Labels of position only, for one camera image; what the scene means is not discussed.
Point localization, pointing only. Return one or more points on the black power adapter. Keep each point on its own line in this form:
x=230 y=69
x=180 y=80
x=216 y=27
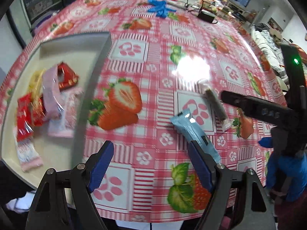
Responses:
x=207 y=16

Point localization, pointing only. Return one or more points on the blue gloved right hand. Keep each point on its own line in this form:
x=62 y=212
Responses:
x=286 y=167

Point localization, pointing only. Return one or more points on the yellow snack bar packet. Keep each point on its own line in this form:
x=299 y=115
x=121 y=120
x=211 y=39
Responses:
x=35 y=86

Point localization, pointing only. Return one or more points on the blue rubber gloves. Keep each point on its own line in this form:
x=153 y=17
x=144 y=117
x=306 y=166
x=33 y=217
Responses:
x=159 y=8

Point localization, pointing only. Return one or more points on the blue snack packet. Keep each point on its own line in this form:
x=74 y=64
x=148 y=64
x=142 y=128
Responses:
x=186 y=125

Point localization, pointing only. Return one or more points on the grey white tray box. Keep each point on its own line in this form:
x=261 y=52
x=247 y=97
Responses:
x=85 y=53

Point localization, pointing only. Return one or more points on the red gold candy packet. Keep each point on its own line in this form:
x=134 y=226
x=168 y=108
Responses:
x=67 y=78

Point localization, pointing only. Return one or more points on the brown stick snack packet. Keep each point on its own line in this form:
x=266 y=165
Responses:
x=216 y=105

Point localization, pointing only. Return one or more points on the white sofa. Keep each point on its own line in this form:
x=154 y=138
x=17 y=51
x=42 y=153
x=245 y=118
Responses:
x=269 y=41

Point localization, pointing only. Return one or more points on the glass display cabinet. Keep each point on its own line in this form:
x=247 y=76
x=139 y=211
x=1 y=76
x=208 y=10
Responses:
x=26 y=17

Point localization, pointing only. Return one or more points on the pink snack packet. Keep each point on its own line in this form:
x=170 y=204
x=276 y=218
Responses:
x=51 y=94

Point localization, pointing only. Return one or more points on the pink strawberry tablecloth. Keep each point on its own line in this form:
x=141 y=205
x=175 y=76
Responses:
x=139 y=71

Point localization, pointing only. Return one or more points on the white nougat packet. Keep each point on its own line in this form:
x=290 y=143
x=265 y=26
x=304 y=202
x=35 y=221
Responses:
x=64 y=126
x=26 y=153

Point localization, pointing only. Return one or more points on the cluttered coffee table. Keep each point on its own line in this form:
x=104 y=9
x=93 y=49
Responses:
x=221 y=8

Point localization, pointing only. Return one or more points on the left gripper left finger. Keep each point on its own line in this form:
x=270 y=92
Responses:
x=49 y=208

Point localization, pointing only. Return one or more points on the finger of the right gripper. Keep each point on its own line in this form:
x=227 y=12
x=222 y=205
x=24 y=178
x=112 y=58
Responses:
x=260 y=109

